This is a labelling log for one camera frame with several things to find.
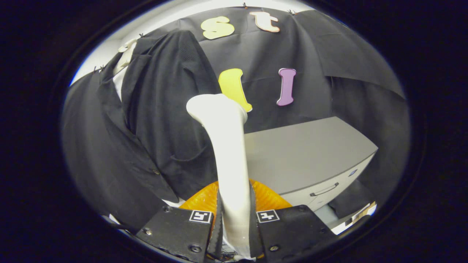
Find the black cabinet drawer handle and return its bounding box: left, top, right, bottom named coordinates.
left=310, top=183, right=340, bottom=197

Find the white mannequin torso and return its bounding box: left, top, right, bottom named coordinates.
left=110, top=38, right=183, bottom=224

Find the small cardboard piece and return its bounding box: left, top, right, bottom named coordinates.
left=331, top=202, right=378, bottom=235

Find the grey cabinet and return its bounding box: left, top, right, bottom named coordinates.
left=243, top=116, right=379, bottom=212

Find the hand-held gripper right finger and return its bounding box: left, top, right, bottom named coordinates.
left=249, top=179, right=339, bottom=262

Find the black backdrop cloth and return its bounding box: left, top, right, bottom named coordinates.
left=61, top=7, right=410, bottom=220

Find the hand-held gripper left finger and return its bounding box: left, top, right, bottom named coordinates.
left=136, top=180, right=224, bottom=263

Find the black jacket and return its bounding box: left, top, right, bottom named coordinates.
left=73, top=30, right=223, bottom=229

